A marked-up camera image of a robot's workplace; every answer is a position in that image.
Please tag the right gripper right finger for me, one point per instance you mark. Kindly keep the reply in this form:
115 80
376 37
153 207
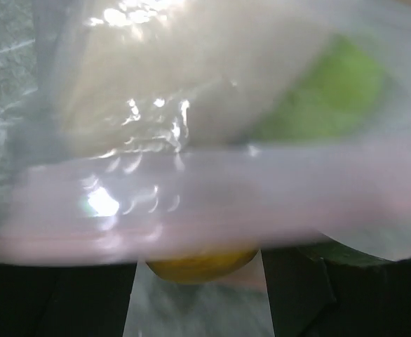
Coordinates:
315 297

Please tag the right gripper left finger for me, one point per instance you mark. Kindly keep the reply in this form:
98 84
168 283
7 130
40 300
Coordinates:
65 301

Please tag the orange fake fruit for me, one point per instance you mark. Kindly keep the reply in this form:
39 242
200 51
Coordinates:
201 268

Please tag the clear zip top bag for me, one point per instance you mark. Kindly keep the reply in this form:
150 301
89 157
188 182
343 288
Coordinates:
346 199

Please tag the white fake radish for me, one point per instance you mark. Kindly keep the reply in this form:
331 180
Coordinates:
162 75

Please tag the green fake apple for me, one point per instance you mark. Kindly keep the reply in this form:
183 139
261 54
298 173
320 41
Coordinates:
331 101

